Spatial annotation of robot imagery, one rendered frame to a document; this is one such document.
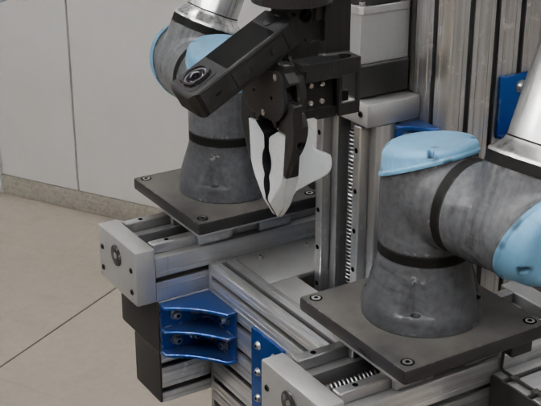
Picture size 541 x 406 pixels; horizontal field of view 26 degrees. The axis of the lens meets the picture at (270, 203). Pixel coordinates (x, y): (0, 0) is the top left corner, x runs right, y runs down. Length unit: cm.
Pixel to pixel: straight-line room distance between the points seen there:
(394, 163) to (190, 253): 52
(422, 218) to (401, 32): 34
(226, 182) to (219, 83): 81
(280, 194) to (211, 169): 75
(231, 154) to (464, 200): 56
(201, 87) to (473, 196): 44
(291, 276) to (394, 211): 42
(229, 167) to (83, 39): 250
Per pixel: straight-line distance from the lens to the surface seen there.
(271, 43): 100
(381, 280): 144
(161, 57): 192
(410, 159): 136
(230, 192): 179
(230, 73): 99
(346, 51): 105
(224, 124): 177
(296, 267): 181
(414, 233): 139
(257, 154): 107
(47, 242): 425
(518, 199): 129
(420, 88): 162
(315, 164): 107
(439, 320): 143
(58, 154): 447
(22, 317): 375
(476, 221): 131
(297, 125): 101
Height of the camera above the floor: 173
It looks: 23 degrees down
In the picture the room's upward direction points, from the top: straight up
